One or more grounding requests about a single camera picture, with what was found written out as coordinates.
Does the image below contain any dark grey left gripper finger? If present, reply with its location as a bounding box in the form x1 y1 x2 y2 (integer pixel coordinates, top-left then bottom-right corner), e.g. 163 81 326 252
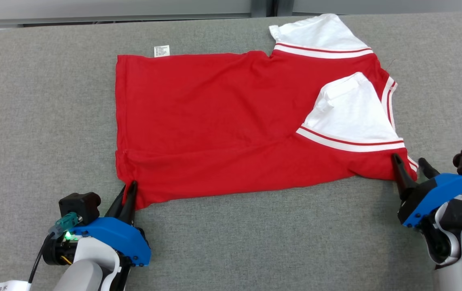
118 180 139 226
104 185 127 219

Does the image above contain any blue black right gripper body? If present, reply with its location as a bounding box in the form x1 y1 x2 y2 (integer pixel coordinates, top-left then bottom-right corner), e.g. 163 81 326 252
397 173 462 227

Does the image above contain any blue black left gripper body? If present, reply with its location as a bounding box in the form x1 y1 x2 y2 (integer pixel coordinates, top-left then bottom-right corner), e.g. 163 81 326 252
68 217 152 268

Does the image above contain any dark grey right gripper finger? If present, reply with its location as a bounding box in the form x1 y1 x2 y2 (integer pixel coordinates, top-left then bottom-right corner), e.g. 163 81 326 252
418 157 441 181
391 153 418 201

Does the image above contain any red white-sleeved t-shirt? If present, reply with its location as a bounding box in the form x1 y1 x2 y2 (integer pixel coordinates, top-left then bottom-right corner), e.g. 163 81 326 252
114 13 419 211

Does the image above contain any teal left camera connector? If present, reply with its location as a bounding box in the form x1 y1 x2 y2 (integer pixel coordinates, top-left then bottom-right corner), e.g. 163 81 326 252
48 213 83 239

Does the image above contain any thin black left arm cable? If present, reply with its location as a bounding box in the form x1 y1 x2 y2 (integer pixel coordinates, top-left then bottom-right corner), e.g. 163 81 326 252
28 232 55 284

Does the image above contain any white left cable label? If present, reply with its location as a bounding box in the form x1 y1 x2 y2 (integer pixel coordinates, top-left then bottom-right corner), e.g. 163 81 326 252
0 279 30 291

